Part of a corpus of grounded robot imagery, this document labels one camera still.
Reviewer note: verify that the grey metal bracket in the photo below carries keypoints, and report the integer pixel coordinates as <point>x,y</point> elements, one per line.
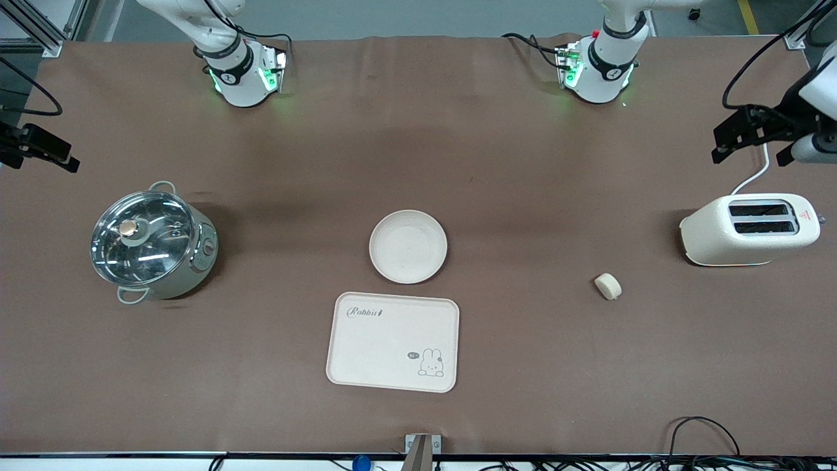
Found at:
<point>422,451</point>

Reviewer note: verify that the glass pot lid with knob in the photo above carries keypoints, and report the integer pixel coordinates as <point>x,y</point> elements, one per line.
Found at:
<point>153,248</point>

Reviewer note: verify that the blue round cap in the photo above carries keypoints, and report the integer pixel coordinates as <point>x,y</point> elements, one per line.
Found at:
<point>361,464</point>

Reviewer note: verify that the green lit base connector box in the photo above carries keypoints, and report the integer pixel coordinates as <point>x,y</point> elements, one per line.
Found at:
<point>274,69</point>
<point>567,65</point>

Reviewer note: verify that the small cream bun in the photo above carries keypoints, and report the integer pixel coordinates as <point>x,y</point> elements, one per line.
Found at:
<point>608,286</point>

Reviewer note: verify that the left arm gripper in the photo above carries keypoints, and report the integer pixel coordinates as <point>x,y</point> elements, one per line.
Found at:
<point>789,115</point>

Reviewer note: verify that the round cream plate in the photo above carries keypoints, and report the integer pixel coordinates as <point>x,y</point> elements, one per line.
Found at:
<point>409,246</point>

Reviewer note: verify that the cream two slot toaster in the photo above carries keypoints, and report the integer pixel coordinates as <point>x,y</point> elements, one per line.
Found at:
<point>745,239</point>

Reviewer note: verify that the aluminium frame profile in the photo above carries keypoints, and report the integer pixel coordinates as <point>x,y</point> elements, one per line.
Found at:
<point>801,33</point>
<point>39,29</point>

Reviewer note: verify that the cream rabbit print tray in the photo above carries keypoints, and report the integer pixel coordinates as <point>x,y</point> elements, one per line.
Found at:
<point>386,347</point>

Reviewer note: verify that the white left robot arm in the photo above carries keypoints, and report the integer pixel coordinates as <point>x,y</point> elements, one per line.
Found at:
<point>605,65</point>

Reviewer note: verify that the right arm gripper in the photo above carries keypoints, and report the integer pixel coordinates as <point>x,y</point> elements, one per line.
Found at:
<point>12,141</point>

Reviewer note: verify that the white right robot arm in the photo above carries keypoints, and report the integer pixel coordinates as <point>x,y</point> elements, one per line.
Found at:
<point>232,65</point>

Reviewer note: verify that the steel electric cooking pot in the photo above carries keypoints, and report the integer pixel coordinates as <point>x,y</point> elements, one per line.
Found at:
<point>199,261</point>

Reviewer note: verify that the brown table cover sheet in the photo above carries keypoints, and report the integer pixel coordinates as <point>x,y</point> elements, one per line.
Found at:
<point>418,418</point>

